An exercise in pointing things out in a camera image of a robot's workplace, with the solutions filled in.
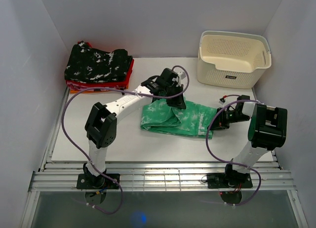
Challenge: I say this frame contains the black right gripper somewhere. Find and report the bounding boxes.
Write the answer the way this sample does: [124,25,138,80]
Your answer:
[207,107,249,130]

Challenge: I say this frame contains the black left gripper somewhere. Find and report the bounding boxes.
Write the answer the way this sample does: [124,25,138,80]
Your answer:
[163,84,186,110]

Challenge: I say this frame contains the green tie-dye trousers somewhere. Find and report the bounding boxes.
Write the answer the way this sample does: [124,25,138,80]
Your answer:
[140,99,217,139]

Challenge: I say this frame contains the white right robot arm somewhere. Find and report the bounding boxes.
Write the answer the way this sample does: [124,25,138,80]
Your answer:
[206,95,287,190]

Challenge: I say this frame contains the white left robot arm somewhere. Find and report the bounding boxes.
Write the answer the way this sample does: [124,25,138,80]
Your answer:
[83,68,188,189]

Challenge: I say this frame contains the red folded trousers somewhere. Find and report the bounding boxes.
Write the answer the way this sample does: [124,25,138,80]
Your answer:
[65,41,135,89]

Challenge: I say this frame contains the orange folded trousers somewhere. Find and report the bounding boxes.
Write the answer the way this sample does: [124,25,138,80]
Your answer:
[70,87,128,94]

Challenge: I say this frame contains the black white patterned folded trousers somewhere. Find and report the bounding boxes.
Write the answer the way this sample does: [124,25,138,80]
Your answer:
[64,40,133,83]

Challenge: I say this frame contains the pink patterned folded trousers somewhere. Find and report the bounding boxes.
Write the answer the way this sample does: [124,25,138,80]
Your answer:
[66,80,116,91]

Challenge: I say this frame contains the cream perforated plastic basket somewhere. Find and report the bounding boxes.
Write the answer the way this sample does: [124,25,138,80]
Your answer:
[197,31,272,89]

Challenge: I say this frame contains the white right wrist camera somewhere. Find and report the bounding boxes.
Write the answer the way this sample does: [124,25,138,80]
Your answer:
[219,96,227,107]

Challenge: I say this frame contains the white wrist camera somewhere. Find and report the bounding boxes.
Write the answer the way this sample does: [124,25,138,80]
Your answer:
[176,71,188,87]
[219,96,227,107]

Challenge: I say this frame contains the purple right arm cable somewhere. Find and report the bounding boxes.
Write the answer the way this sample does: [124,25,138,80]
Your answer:
[201,94,262,207]

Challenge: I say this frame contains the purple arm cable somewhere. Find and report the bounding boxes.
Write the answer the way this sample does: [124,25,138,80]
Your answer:
[201,94,262,207]
[61,65,190,215]

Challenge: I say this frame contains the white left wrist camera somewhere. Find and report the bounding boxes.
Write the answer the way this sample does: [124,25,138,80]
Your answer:
[176,71,188,87]

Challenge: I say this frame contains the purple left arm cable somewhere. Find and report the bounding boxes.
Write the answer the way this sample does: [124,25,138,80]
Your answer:
[61,65,190,215]

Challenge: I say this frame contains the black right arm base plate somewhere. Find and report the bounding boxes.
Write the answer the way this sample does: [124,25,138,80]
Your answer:
[206,173,253,189]

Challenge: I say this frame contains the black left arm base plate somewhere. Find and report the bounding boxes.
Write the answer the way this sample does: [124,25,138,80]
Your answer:
[76,174,119,190]

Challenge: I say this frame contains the aluminium rail frame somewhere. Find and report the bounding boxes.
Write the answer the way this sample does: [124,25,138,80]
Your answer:
[21,86,309,228]

